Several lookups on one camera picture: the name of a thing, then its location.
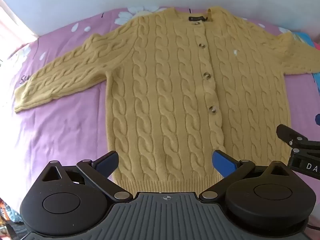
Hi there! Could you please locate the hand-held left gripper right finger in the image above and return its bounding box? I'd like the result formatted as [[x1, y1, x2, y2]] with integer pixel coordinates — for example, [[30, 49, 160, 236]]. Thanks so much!
[[199, 150, 292, 203]]

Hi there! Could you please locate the pink floral bedsheet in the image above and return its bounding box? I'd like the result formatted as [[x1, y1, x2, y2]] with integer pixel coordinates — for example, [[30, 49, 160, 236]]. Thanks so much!
[[0, 4, 320, 215]]

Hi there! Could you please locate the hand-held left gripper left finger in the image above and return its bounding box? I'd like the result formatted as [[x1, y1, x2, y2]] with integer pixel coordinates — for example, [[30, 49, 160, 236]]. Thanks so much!
[[40, 151, 134, 203]]

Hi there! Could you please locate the window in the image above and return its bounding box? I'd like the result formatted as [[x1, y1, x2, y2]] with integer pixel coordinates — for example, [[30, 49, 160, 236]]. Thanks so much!
[[0, 0, 38, 40]]

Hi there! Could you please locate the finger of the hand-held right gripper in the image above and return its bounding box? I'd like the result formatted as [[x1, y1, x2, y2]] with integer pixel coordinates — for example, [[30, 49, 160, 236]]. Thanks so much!
[[276, 124, 320, 157]]

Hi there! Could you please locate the blue printed cloth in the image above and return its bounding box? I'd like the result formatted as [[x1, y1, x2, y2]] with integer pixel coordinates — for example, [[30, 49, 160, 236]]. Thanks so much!
[[290, 31, 320, 53]]

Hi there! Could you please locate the yellow cable-knit cardigan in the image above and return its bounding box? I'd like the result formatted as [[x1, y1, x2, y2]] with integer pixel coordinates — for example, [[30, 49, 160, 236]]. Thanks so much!
[[14, 7, 320, 193]]

